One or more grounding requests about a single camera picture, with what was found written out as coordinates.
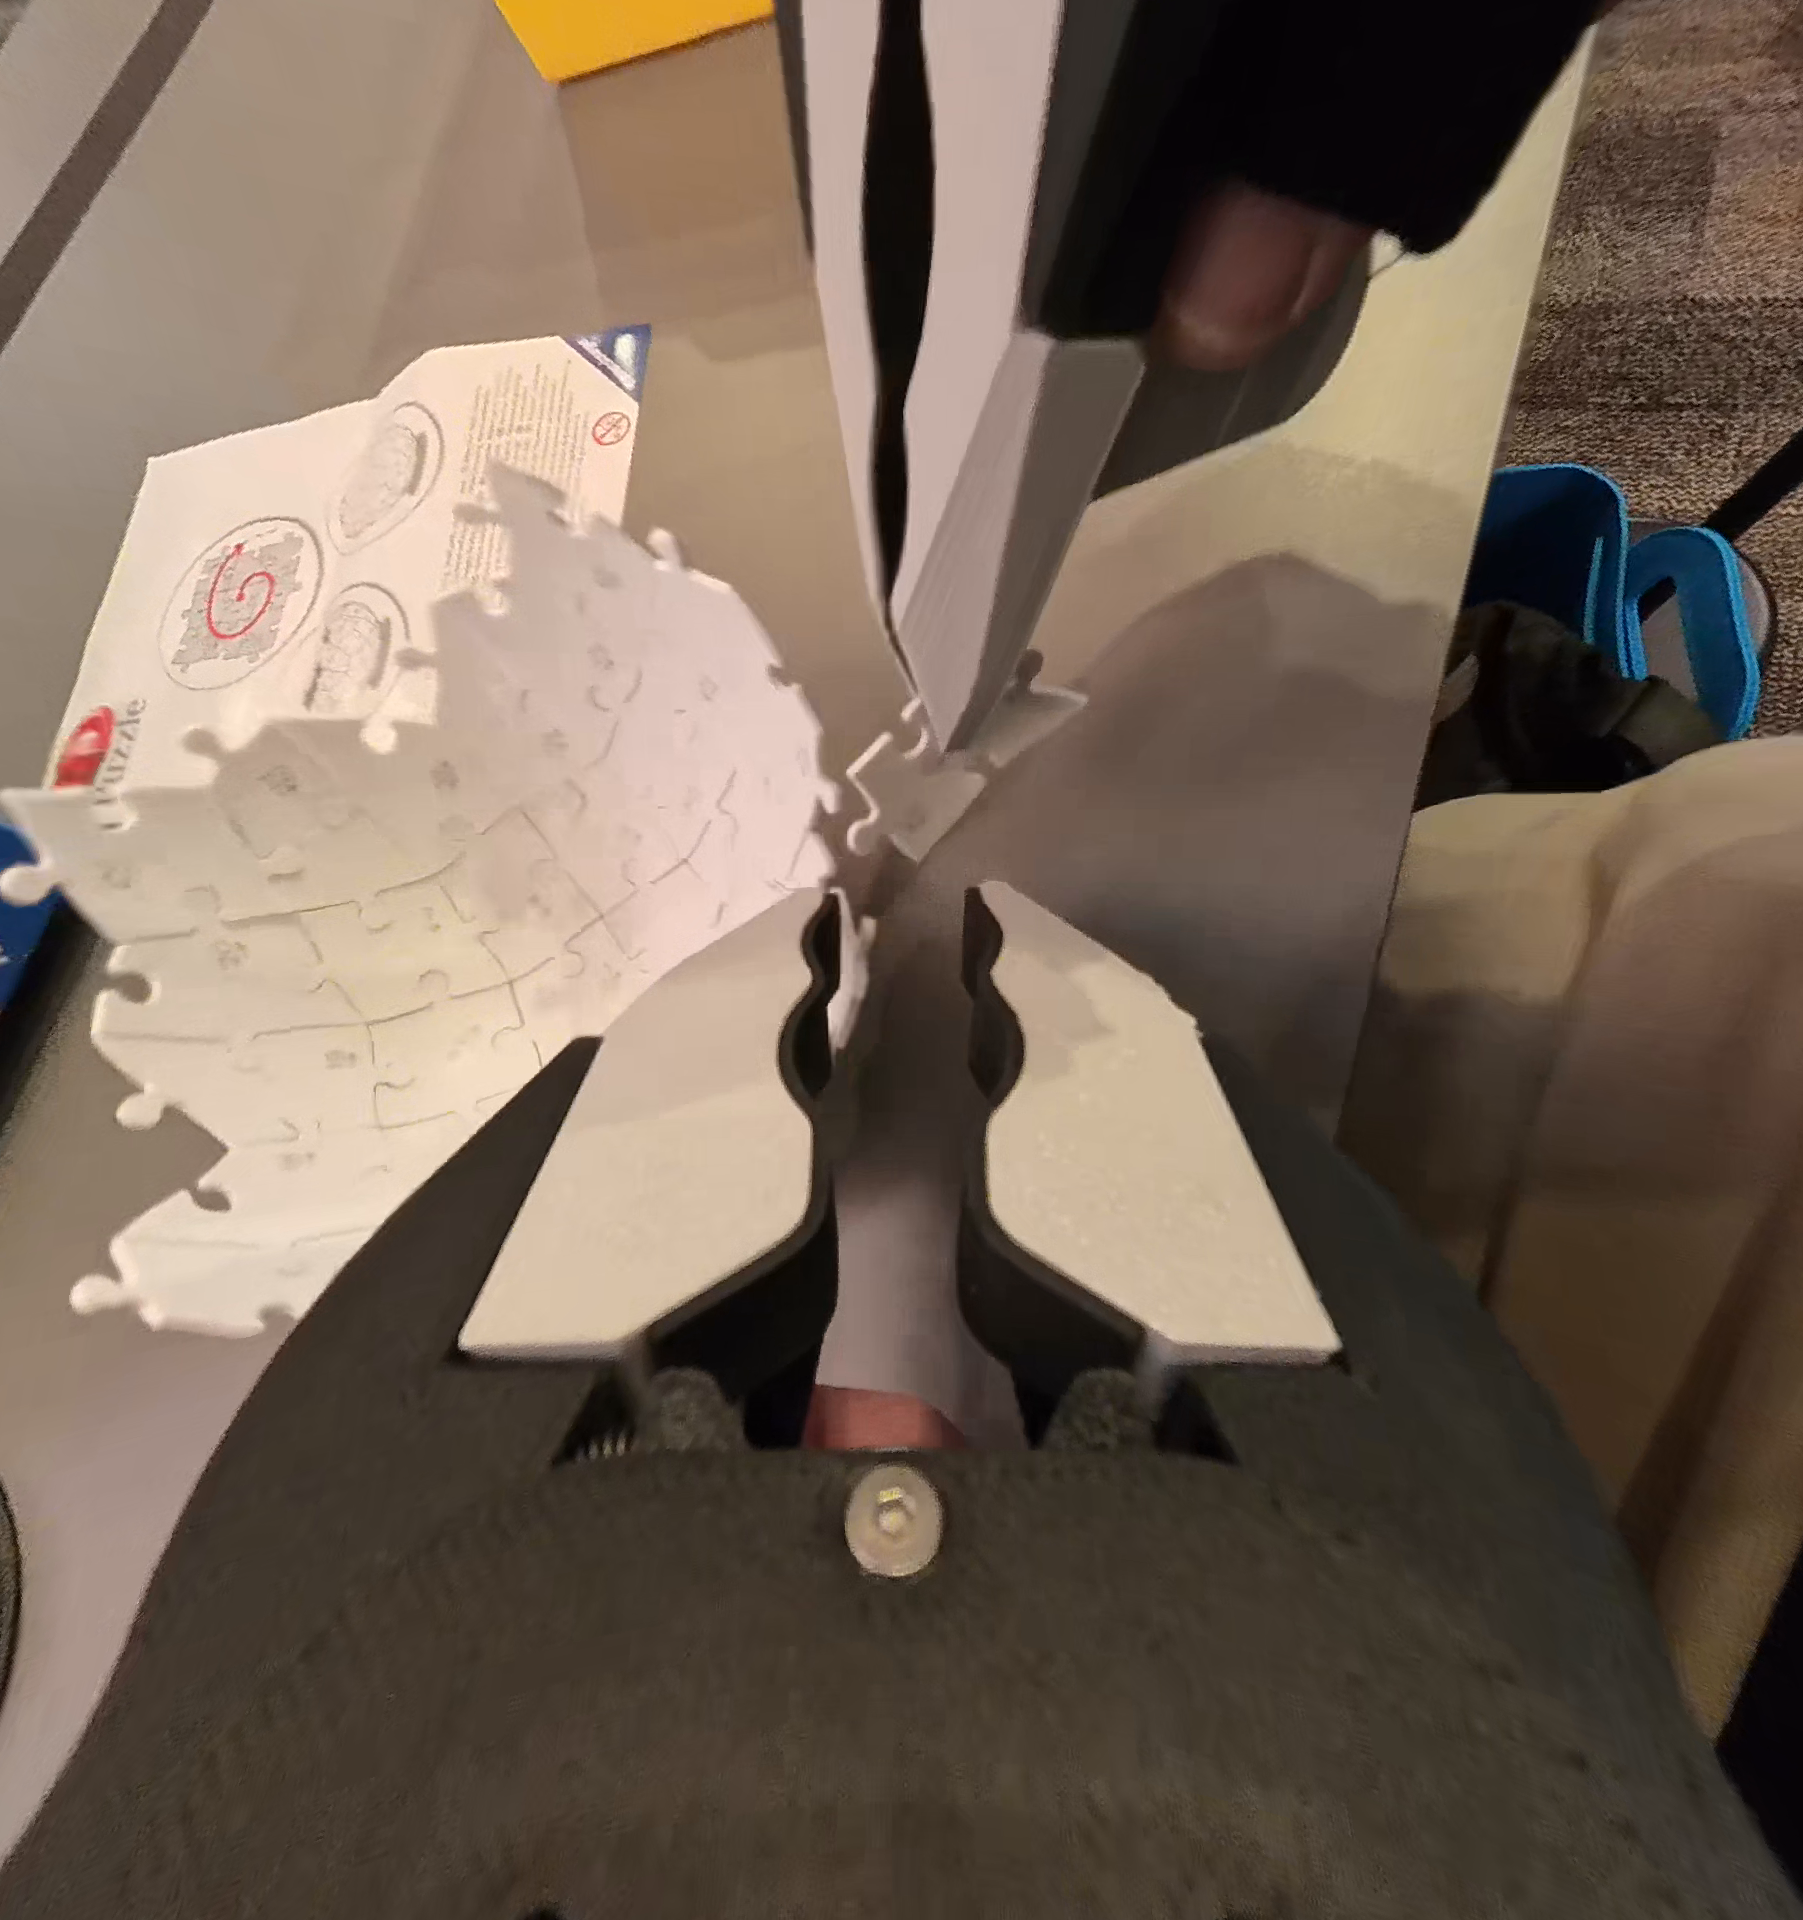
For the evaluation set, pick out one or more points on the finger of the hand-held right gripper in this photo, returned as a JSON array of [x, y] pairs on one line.
[[991, 495], [833, 179]]

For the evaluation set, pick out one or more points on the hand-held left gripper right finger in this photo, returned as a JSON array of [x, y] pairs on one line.
[[1142, 1185]]

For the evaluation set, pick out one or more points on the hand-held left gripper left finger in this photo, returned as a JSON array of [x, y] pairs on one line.
[[662, 1185]]

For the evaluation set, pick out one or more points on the white puzzle piece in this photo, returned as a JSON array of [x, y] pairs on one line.
[[917, 780]]

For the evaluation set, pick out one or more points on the partly built puzzle ball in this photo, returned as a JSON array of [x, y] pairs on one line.
[[391, 901]]

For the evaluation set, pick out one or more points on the person's right hand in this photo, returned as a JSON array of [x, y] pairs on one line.
[[1253, 286]]

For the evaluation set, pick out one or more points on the yellow plastic bin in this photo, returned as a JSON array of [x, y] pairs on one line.
[[632, 30]]

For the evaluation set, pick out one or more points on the dark cloth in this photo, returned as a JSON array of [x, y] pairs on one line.
[[1547, 705]]

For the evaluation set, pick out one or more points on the white instruction sheet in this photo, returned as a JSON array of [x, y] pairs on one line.
[[288, 495]]

